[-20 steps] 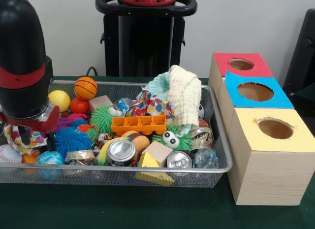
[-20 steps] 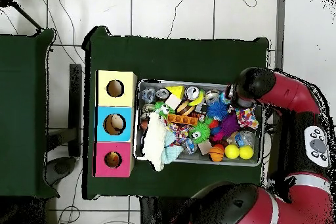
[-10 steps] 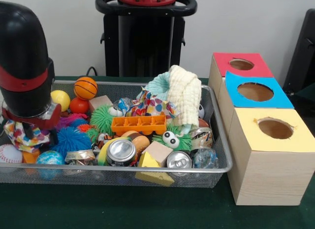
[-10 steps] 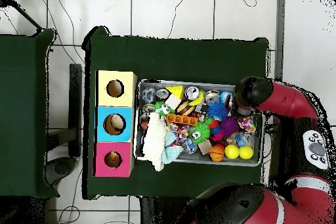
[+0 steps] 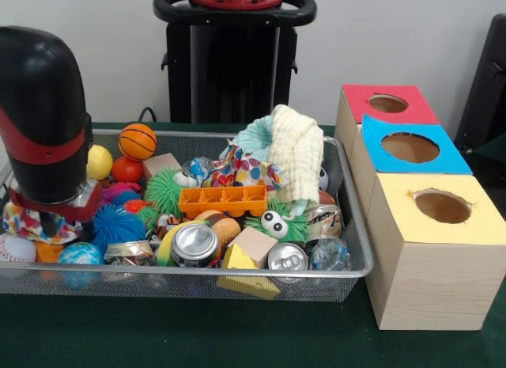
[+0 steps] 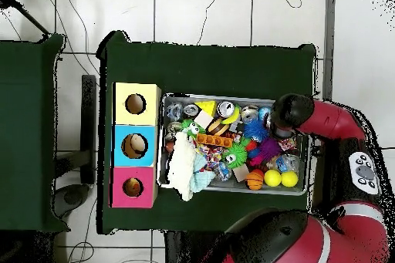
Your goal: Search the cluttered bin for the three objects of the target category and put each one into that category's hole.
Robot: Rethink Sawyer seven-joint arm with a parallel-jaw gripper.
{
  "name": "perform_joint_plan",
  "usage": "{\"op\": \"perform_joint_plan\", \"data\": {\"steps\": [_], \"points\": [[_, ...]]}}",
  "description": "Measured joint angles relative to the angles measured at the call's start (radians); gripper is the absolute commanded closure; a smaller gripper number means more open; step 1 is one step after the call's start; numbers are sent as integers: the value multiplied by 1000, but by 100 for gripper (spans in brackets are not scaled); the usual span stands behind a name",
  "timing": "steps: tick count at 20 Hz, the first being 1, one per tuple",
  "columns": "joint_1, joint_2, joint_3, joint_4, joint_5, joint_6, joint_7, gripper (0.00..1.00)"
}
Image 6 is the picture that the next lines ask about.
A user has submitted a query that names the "green spiky ball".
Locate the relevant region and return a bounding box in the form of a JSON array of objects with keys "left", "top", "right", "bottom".
[
  {"left": 181, "top": 120, "right": 206, "bottom": 140},
  {"left": 221, "top": 144, "right": 248, "bottom": 167}
]

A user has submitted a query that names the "colourful patterned cloth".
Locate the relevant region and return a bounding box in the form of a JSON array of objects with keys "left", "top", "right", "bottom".
[{"left": 198, "top": 147, "right": 226, "bottom": 170}]

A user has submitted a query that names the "cream yellow waffle cloth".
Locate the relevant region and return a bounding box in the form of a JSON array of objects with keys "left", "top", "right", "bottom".
[{"left": 167, "top": 132, "right": 198, "bottom": 202}]

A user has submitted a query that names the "mint green waffle cloth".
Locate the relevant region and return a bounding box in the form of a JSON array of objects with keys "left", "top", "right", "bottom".
[{"left": 190, "top": 151, "right": 217, "bottom": 194}]

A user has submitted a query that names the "blue fuzzy ball with eyes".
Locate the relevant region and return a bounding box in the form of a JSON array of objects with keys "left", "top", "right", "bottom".
[{"left": 244, "top": 119, "right": 270, "bottom": 143}]

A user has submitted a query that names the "purple spiky ball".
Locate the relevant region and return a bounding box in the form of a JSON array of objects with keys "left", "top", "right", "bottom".
[{"left": 249, "top": 138, "right": 283, "bottom": 167}]

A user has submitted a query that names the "yellow plush duck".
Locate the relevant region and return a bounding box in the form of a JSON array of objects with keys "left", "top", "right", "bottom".
[{"left": 125, "top": 179, "right": 143, "bottom": 197}]

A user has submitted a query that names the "wooden box with three holes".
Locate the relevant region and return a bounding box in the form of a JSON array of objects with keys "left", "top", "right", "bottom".
[{"left": 110, "top": 82, "right": 163, "bottom": 209}]

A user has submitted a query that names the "wooden cube block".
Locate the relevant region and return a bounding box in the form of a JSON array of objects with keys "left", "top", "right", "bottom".
[
  {"left": 194, "top": 111, "right": 214, "bottom": 130},
  {"left": 232, "top": 164, "right": 251, "bottom": 183}
]

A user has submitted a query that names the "small orange plastic block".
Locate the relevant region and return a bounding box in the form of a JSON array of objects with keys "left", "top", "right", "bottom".
[{"left": 197, "top": 133, "right": 235, "bottom": 149}]

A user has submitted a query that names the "silver metal can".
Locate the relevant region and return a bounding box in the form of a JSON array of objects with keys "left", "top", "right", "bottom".
[
  {"left": 217, "top": 100, "right": 236, "bottom": 119},
  {"left": 182, "top": 103, "right": 200, "bottom": 119}
]

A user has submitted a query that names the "yellow plastic block toy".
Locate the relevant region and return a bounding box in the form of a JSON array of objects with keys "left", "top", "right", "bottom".
[{"left": 194, "top": 100, "right": 218, "bottom": 117}]

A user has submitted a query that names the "yellow toy banana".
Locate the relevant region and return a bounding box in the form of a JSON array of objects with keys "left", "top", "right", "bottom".
[{"left": 221, "top": 106, "right": 241, "bottom": 126}]

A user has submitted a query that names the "dark green table cloth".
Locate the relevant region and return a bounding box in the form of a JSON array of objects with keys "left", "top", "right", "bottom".
[
  {"left": 0, "top": 34, "right": 66, "bottom": 232},
  {"left": 97, "top": 30, "right": 319, "bottom": 235}
]

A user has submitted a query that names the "small orange basketball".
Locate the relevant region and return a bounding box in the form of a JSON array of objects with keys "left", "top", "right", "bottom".
[{"left": 246, "top": 171, "right": 265, "bottom": 191}]

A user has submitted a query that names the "yellow ball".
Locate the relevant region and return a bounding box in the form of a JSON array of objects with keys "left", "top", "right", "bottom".
[
  {"left": 264, "top": 170, "right": 282, "bottom": 188},
  {"left": 280, "top": 170, "right": 299, "bottom": 189}
]

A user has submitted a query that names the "shallow wire mesh bin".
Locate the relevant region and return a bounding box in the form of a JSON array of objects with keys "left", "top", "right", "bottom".
[{"left": 159, "top": 93, "right": 312, "bottom": 196}]

